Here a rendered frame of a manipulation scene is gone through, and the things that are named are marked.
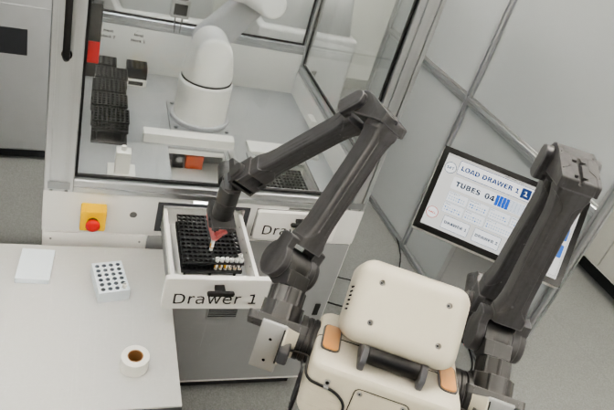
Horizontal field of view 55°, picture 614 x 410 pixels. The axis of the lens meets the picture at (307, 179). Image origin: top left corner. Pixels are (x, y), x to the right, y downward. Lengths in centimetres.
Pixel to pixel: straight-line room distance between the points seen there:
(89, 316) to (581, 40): 216
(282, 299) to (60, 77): 85
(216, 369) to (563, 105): 182
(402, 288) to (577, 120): 177
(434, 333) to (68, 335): 97
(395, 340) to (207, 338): 133
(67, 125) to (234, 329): 101
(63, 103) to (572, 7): 209
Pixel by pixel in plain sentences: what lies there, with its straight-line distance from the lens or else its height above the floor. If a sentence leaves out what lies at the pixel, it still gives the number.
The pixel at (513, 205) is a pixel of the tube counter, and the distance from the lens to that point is 212.
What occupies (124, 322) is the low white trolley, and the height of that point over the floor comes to 76.
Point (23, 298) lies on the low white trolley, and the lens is 177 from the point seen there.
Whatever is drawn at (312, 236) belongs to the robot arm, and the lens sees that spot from 119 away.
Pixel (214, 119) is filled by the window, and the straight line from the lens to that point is 173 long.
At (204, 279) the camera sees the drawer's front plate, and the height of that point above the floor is 93.
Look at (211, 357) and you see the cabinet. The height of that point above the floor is 21.
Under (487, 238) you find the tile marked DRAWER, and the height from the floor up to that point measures 101.
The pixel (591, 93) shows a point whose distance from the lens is 269.
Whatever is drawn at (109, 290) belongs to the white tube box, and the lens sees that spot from 173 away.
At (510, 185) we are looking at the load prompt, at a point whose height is 116.
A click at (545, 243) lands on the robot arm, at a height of 148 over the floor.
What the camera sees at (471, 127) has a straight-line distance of 320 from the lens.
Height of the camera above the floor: 201
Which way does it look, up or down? 30 degrees down
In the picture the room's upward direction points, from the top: 18 degrees clockwise
